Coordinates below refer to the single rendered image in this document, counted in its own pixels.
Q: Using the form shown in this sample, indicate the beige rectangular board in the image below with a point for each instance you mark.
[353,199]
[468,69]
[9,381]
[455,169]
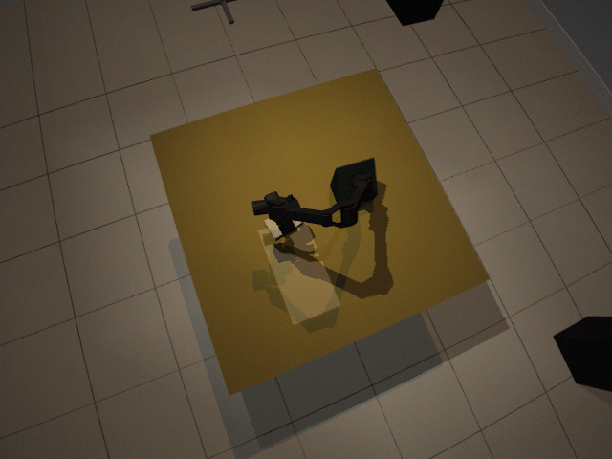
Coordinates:
[274,227]

